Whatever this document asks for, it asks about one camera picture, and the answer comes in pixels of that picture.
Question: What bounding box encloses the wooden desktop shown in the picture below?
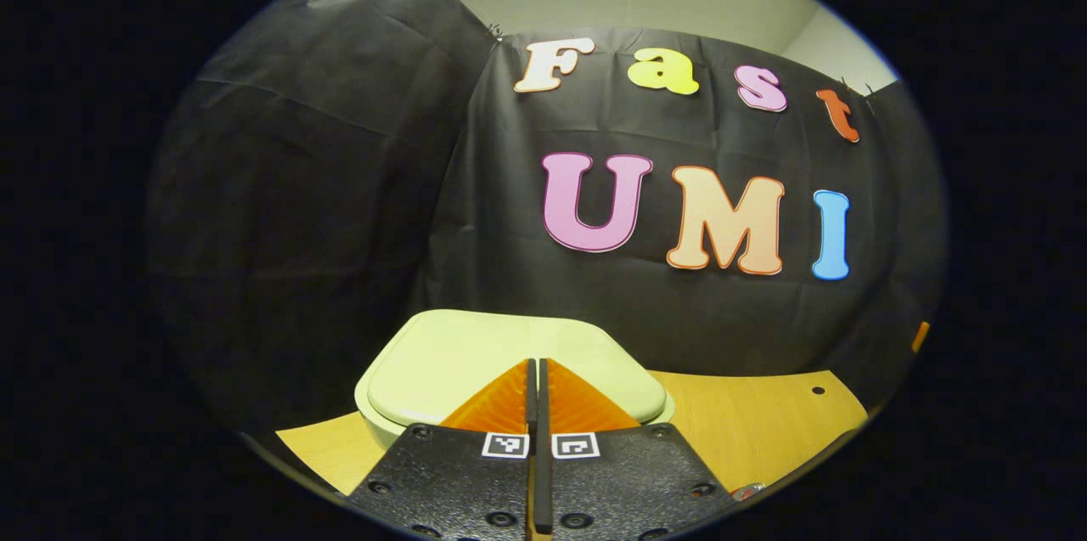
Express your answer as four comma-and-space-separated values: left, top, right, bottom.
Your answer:
276, 369, 869, 498

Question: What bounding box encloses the pale green garbage bin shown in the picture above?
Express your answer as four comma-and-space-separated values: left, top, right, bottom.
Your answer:
354, 309, 677, 450

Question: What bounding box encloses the black backdrop cloth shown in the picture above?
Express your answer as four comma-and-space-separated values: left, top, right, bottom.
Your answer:
144, 0, 948, 440

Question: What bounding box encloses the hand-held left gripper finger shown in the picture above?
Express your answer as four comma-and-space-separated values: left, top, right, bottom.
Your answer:
344, 358, 538, 541
538, 358, 740, 541

